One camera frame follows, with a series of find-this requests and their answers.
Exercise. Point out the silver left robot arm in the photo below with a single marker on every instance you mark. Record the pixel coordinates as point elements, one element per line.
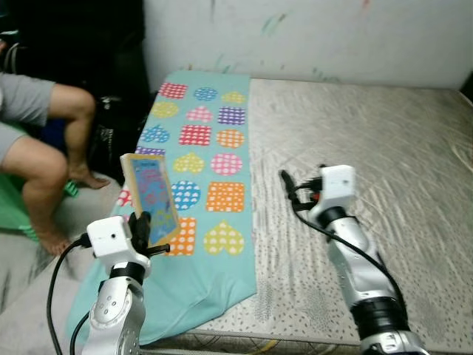
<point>111,318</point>

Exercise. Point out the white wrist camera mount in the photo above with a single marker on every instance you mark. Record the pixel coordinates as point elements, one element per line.
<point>109,237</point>
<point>338,186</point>

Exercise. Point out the person in white shirt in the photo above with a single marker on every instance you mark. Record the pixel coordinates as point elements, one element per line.
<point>37,170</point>

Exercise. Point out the green plastic stool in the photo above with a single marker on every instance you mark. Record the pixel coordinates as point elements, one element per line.
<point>11,207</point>

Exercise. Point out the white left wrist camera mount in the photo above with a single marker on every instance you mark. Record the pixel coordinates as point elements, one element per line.
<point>109,237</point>

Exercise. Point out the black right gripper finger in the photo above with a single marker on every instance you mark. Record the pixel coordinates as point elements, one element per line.
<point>289,185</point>

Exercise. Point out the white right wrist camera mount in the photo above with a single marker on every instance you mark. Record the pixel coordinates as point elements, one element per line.
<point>338,186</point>

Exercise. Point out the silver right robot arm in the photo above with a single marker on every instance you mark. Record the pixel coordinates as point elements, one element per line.
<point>355,259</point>

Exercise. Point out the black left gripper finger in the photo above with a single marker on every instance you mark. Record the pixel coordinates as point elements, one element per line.
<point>141,231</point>

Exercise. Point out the black mesh-sided bag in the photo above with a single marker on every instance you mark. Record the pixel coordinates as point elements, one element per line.
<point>124,140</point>

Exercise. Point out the teal blanket with colourful shapes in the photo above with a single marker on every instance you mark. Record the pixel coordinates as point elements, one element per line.
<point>199,288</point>

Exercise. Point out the blue yellow children's book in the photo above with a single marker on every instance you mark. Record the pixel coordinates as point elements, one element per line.
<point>154,196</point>

